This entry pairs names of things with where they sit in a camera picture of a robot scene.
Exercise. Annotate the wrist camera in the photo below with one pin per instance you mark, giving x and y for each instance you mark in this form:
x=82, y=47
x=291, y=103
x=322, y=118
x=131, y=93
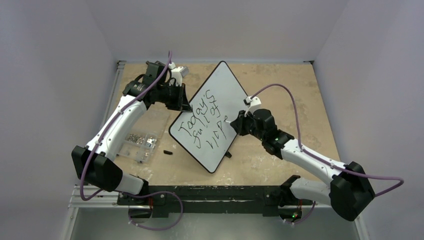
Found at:
x=253, y=103
x=177, y=73

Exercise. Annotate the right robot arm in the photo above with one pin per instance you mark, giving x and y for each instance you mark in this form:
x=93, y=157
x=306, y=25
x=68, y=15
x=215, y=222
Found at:
x=344, y=187

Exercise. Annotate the aluminium frame rail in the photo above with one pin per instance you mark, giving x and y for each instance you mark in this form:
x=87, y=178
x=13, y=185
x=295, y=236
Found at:
x=103, y=199

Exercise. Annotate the clear plastic screw box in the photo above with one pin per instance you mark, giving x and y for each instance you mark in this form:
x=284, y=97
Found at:
x=141, y=141

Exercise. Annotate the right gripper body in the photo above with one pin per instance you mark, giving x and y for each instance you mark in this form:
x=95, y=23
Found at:
x=243, y=124

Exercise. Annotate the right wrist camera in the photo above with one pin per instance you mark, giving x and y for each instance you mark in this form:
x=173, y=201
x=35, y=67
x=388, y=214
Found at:
x=253, y=103

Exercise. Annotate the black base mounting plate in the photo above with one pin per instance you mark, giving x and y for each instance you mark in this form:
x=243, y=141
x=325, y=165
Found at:
x=266, y=200

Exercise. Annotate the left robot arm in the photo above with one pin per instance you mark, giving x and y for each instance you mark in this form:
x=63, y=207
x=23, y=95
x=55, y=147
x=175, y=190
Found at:
x=94, y=161

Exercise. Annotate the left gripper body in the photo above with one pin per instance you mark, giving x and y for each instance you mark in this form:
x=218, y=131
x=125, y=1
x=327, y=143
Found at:
x=173, y=97

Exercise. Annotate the white whiteboard black frame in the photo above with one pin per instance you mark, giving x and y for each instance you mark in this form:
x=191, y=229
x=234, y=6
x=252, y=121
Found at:
x=203, y=132

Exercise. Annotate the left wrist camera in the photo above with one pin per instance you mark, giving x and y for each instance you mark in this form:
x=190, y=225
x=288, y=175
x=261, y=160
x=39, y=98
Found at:
x=177, y=73

